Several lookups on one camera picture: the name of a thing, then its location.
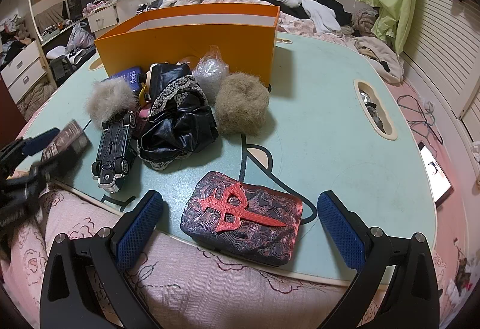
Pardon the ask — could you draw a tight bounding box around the red black ornate case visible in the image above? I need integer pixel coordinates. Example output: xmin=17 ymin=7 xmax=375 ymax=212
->
xmin=180 ymin=171 xmax=303 ymax=267

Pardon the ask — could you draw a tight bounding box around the grey fur pompom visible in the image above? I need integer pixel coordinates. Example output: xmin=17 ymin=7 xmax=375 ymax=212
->
xmin=85 ymin=78 xmax=137 ymax=129

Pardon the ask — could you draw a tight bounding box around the black toy car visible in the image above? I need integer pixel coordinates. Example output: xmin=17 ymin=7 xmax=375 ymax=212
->
xmin=91 ymin=110 xmax=137 ymax=194

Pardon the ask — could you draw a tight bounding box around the clear plastic bag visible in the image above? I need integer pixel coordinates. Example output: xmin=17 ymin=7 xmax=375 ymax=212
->
xmin=193 ymin=44 xmax=230 ymax=104

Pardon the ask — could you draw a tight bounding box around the blue rectangular case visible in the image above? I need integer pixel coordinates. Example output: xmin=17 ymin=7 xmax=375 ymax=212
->
xmin=101 ymin=66 xmax=146 ymax=97

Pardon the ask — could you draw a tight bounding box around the beige fur pompom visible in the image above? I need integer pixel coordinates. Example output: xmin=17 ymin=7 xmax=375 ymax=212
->
xmin=215 ymin=73 xmax=269 ymax=135

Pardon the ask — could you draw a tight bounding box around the orange cardboard box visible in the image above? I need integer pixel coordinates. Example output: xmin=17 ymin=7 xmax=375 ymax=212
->
xmin=95 ymin=2 xmax=280 ymax=86

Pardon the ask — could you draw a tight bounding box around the white drawer cabinet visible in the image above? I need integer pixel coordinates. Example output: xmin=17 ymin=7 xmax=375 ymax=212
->
xmin=1 ymin=41 xmax=47 ymax=103

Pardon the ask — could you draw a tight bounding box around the small brown box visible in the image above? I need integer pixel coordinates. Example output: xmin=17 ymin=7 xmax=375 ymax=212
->
xmin=41 ymin=119 xmax=89 ymax=167

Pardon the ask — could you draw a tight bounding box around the pile of clothes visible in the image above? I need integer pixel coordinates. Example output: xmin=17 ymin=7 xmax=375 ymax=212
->
xmin=256 ymin=0 xmax=352 ymax=33

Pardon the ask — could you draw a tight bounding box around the smartphone with lit screen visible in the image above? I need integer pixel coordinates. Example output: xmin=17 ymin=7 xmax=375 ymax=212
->
xmin=418 ymin=142 xmax=454 ymax=208

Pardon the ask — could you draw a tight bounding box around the black lace fabric pouch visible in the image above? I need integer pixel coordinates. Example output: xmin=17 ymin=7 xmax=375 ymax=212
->
xmin=137 ymin=63 xmax=219 ymax=171

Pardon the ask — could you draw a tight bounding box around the white louvered closet door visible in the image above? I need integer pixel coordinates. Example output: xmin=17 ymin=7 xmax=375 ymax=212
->
xmin=403 ymin=0 xmax=479 ymax=141

